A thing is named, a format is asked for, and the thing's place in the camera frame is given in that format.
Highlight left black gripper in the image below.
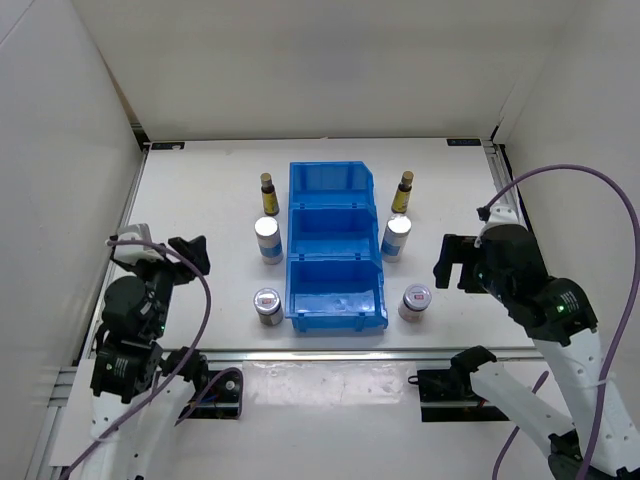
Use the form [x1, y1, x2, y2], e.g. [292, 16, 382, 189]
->
[110, 234, 209, 337]

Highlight white blue can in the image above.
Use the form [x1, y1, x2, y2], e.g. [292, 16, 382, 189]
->
[381, 213, 412, 263]
[254, 216, 283, 265]

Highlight grey-lid spice jar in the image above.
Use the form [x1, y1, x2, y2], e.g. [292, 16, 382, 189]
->
[398, 283, 432, 322]
[253, 288, 284, 326]

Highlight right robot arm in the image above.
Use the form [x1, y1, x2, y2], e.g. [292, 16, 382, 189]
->
[434, 224, 639, 479]

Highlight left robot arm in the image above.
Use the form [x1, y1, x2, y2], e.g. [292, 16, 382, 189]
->
[75, 230, 210, 479]

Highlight brown bottle right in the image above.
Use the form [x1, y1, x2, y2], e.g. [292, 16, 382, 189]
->
[391, 171, 414, 214]

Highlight brown bottle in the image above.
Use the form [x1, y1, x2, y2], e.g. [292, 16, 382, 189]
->
[260, 172, 279, 216]
[391, 171, 414, 214]

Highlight brown bottle left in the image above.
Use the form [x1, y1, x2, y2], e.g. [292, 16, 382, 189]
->
[260, 172, 279, 216]

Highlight black label right corner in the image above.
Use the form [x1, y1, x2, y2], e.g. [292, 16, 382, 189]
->
[446, 138, 483, 147]

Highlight black label corner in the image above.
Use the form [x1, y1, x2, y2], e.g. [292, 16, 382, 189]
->
[446, 138, 483, 147]
[150, 142, 185, 151]

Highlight black label left corner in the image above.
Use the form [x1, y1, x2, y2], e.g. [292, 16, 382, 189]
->
[150, 142, 185, 151]

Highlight blue plastic bin middle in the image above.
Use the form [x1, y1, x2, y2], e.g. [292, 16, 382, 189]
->
[287, 204, 381, 265]

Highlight blue plastic bin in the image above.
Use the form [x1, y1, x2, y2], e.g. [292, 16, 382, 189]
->
[289, 161, 375, 207]
[287, 204, 381, 265]
[285, 255, 389, 333]

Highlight blue plastic bin front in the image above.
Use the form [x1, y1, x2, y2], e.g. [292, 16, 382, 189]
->
[285, 255, 389, 333]

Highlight blue plastic bin rear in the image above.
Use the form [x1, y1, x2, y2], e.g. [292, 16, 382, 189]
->
[289, 161, 375, 207]

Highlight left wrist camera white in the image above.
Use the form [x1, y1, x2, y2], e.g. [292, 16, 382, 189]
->
[107, 223, 164, 266]

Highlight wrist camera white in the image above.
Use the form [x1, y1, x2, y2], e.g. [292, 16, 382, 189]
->
[107, 223, 164, 266]
[474, 203, 520, 248]

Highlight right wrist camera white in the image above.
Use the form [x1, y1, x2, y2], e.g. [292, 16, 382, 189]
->
[474, 203, 520, 248]

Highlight aluminium frame rail front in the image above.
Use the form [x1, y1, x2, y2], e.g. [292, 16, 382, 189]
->
[49, 347, 551, 366]

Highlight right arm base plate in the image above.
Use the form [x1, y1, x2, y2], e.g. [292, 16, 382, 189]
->
[407, 369, 508, 423]

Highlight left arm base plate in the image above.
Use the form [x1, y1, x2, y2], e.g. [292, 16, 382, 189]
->
[177, 367, 244, 424]

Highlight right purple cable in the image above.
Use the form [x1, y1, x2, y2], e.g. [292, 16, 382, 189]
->
[477, 163, 640, 480]

